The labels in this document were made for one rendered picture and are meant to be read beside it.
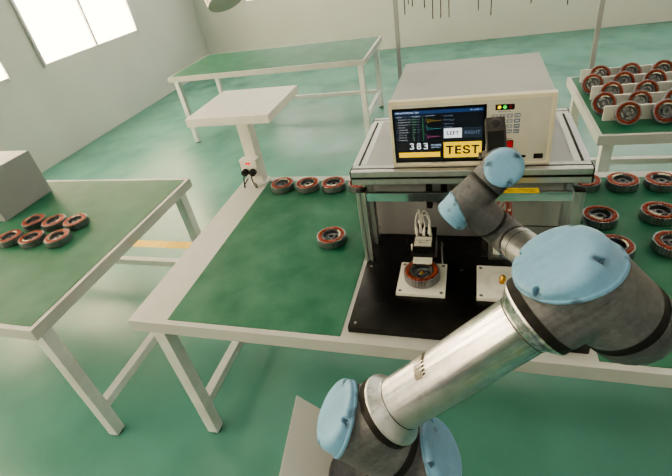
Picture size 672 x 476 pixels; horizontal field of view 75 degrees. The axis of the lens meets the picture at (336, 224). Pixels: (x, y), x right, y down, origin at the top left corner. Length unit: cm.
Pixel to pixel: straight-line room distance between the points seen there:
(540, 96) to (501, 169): 42
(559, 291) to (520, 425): 153
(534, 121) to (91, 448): 222
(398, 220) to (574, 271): 111
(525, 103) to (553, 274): 77
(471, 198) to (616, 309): 41
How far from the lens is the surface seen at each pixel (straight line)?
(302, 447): 93
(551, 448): 204
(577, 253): 58
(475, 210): 93
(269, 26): 825
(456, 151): 133
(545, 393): 217
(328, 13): 787
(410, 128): 131
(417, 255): 144
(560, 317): 59
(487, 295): 139
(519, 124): 130
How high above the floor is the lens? 174
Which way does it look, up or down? 34 degrees down
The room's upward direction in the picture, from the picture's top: 11 degrees counter-clockwise
